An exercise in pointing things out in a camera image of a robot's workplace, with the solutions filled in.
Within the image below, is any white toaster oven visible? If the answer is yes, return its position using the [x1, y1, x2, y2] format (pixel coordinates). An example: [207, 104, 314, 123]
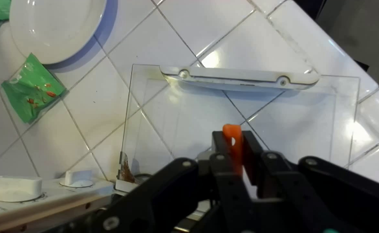
[0, 64, 358, 233]

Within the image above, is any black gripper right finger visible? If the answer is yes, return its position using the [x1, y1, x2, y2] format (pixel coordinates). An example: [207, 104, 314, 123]
[242, 131, 361, 233]

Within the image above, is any small green snack packet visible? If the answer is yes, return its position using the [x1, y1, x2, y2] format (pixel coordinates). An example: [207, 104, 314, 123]
[1, 53, 66, 123]

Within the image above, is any white ceramic plate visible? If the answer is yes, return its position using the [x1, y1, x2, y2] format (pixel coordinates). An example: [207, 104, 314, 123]
[9, 0, 107, 65]

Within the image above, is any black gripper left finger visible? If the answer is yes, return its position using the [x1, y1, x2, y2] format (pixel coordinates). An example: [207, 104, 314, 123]
[209, 131, 260, 233]

